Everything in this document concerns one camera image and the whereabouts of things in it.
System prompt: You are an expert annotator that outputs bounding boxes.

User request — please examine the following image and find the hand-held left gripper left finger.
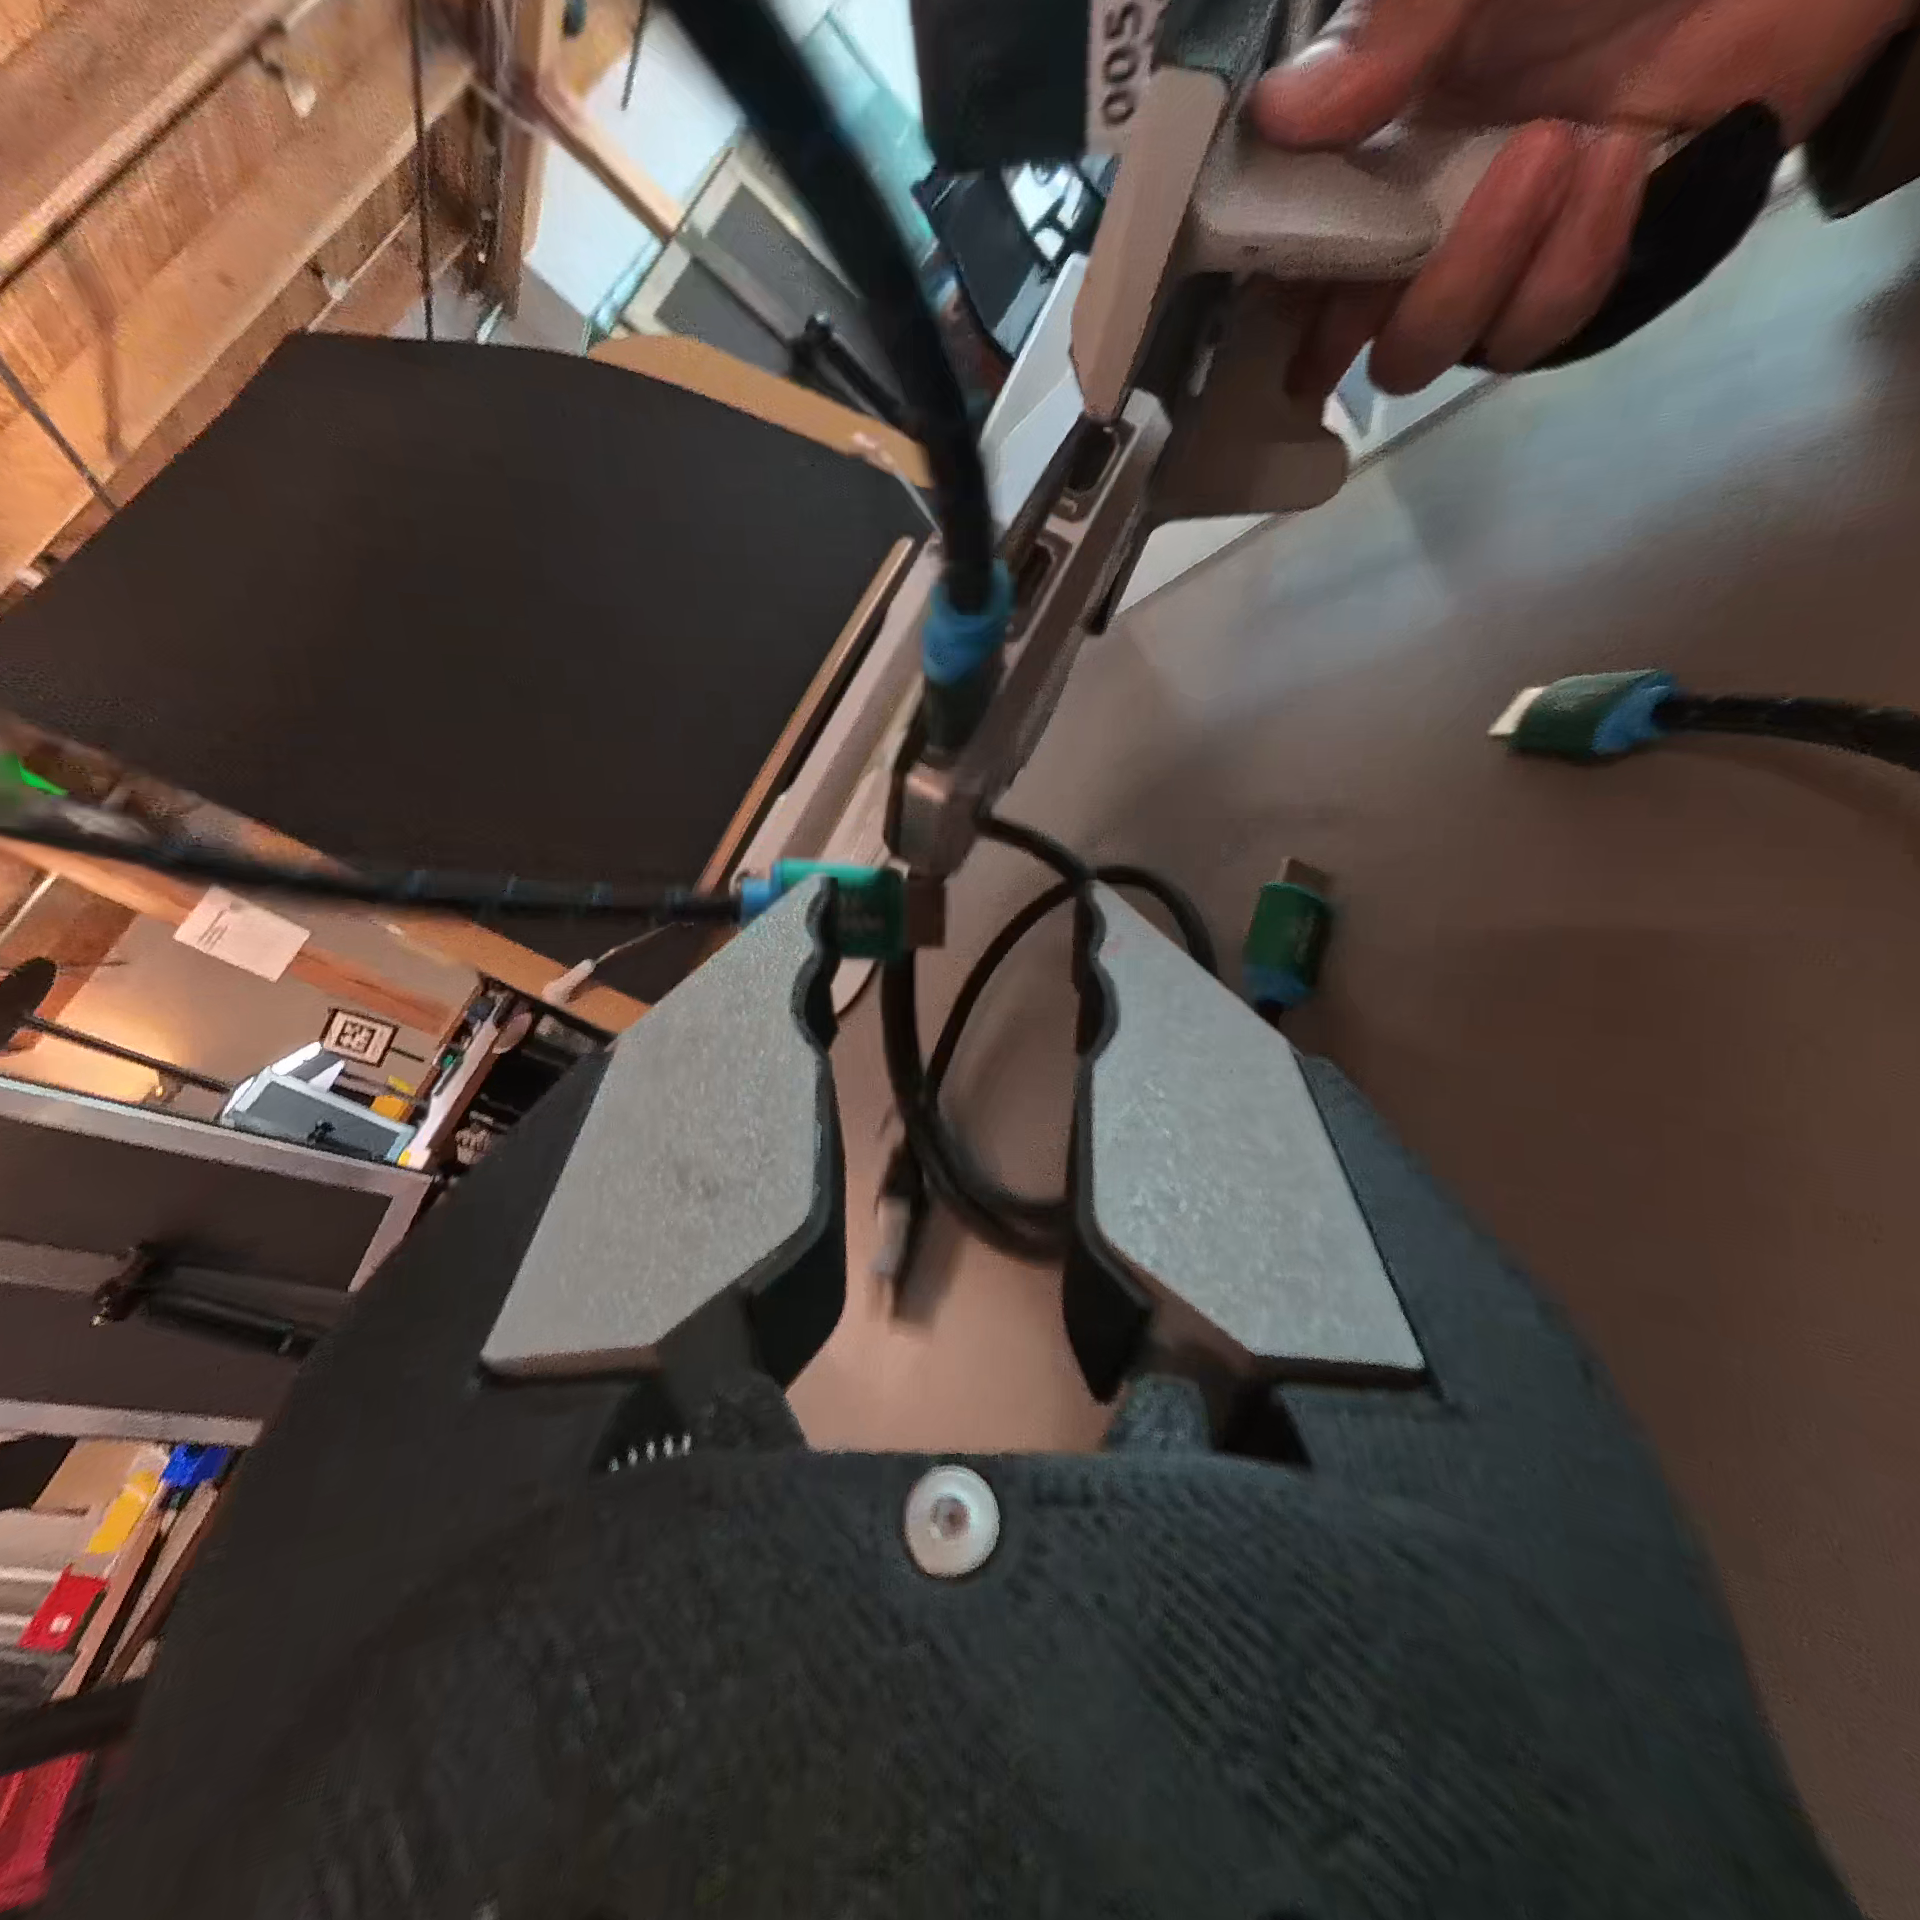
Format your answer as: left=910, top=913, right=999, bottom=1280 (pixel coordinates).
left=480, top=873, right=850, bottom=1379

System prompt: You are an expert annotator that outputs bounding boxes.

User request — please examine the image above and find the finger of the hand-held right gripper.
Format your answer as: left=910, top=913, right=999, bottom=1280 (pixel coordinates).
left=1070, top=65, right=1234, bottom=425
left=1147, top=281, right=1354, bottom=520

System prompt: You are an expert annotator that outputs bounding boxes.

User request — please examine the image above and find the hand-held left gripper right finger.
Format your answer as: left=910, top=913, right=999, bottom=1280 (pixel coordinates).
left=1065, top=884, right=1430, bottom=1403

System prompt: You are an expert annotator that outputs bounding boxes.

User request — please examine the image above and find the black braided hdmi cable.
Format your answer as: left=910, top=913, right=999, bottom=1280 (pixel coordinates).
left=0, top=814, right=915, bottom=964
left=1486, top=669, right=1920, bottom=815
left=1238, top=855, right=1336, bottom=1027
left=659, top=0, right=1017, bottom=753

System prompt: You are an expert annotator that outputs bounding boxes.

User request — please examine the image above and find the silver hdmi hub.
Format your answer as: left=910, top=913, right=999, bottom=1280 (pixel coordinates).
left=887, top=387, right=1175, bottom=896

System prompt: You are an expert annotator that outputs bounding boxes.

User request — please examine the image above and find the person's right hand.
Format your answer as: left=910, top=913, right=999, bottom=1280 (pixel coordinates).
left=1251, top=0, right=1920, bottom=399

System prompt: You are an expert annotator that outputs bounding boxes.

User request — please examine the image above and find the white paper note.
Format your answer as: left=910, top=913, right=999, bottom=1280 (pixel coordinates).
left=171, top=883, right=312, bottom=984

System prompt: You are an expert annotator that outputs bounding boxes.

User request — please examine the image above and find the grey metal cabinet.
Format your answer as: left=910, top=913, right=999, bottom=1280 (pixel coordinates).
left=0, top=1077, right=440, bottom=1451

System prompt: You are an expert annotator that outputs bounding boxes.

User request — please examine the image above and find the black panel with wooden edge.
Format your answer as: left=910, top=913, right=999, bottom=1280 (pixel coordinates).
left=0, top=333, right=936, bottom=1037

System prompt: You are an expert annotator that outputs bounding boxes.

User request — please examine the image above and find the red storage bin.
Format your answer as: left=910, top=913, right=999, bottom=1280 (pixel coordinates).
left=18, top=1565, right=111, bottom=1657

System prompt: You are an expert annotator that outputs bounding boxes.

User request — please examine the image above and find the thin black hub cable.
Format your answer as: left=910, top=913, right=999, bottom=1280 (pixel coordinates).
left=872, top=815, right=1221, bottom=1326

